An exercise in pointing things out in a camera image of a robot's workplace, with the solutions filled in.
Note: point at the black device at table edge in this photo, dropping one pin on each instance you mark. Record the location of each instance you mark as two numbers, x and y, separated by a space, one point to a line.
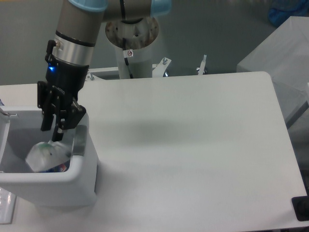
301 207

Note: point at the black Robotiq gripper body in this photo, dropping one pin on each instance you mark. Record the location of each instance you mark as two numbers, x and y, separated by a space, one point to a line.
66 78

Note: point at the blue bag in background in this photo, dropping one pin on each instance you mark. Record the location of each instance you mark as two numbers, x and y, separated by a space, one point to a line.
281 10

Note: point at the white covered side table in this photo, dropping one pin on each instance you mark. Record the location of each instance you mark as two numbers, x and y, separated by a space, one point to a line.
284 55

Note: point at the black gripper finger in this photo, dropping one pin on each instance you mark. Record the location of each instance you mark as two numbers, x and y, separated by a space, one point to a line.
67 117
45 100

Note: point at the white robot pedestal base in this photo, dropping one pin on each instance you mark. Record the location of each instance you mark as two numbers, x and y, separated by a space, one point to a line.
133 42

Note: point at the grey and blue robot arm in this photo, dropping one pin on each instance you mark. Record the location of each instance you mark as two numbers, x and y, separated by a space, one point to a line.
80 21

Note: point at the white trash can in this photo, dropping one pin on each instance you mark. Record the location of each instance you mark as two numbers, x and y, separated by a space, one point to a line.
20 130

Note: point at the clear crushed plastic bottle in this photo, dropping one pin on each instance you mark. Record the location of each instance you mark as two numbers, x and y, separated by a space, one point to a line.
58 169

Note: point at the clear plastic sheet holder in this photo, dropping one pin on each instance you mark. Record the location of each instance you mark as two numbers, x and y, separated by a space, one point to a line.
7 204

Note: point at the white plastic wrapper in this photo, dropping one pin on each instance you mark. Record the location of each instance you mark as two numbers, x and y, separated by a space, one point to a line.
47 155

